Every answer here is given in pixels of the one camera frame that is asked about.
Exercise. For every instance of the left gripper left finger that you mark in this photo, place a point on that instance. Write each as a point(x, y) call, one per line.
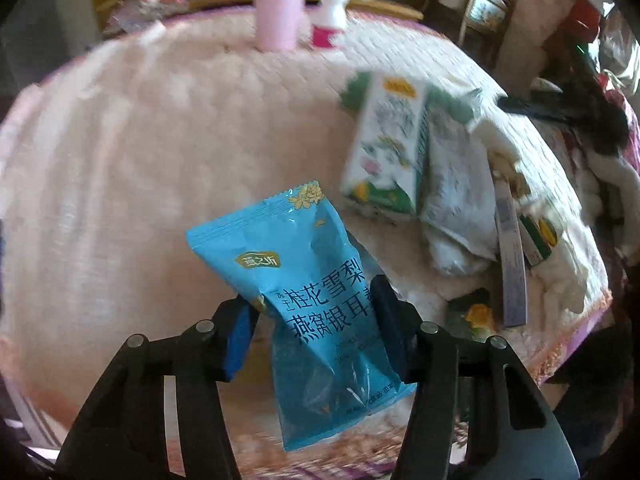
point(119, 433)

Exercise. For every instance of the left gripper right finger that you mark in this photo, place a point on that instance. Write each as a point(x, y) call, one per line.
point(513, 434)

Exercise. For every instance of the white tablet medicine box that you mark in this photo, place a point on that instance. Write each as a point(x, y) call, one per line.
point(513, 268)

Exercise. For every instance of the green white milk carton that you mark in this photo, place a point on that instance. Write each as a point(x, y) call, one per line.
point(385, 164)

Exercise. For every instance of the blue snack packet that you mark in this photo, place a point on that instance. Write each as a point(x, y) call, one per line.
point(290, 257)

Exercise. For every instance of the green cracker packet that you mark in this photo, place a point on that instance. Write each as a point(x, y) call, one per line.
point(470, 316)

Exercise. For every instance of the wooden chair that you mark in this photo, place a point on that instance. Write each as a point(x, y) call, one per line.
point(478, 26)

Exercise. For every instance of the white pink-label pill bottle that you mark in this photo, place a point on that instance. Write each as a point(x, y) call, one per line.
point(329, 24)

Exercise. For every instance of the pink quilted table cover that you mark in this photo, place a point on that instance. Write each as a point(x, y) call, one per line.
point(106, 166)

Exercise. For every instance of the pink water bottle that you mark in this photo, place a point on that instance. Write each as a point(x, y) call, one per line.
point(277, 24)

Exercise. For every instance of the wooden tv cabinet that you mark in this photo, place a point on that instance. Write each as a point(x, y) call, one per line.
point(379, 7)

